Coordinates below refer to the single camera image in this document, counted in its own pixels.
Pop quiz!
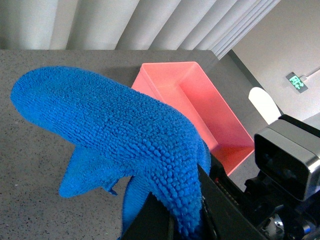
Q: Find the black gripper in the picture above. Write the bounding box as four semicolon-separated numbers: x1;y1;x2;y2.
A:
121;157;320;240

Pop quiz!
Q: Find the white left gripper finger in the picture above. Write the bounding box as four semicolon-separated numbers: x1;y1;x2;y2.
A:
248;87;282;125

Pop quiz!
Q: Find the blue microfiber cloth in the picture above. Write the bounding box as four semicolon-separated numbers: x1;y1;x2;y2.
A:
10;66;211;240

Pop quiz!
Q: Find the green exit sign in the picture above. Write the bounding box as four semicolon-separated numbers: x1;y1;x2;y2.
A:
285;72;309;94

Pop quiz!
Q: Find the pink plastic box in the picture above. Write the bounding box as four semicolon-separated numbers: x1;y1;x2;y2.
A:
132;61;254;175

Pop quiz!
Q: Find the white pleated curtain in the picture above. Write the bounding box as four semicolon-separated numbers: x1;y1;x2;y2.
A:
0;0;277;58

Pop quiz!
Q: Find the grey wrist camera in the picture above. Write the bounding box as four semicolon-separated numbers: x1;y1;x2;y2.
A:
254;114;320;201

